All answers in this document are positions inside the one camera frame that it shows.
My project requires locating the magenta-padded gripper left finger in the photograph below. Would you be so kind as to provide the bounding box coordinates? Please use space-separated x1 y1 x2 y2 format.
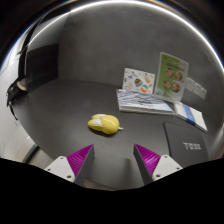
44 143 96 188

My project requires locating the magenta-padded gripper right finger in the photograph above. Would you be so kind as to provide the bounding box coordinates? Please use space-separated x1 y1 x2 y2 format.
133 143 184 186

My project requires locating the yellow computer mouse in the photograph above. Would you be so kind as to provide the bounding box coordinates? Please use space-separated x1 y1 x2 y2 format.
87 113 124 136

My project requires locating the black mouse pad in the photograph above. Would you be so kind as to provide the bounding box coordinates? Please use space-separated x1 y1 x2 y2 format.
163 121 210 168

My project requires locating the white book with blue band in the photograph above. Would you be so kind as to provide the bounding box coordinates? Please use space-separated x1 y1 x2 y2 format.
173 101 209 133

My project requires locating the grey striped cover book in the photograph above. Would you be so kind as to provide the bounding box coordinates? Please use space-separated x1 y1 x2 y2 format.
115 88 176 116

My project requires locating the white ceiling light strip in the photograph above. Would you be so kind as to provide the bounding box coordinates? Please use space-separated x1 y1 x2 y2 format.
0 0 224 73

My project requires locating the white wall sockets group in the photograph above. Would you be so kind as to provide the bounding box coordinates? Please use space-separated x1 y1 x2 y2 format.
184 77 208 100

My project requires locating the black wall panel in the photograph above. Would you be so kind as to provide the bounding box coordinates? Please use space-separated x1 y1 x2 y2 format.
25 43 60 93

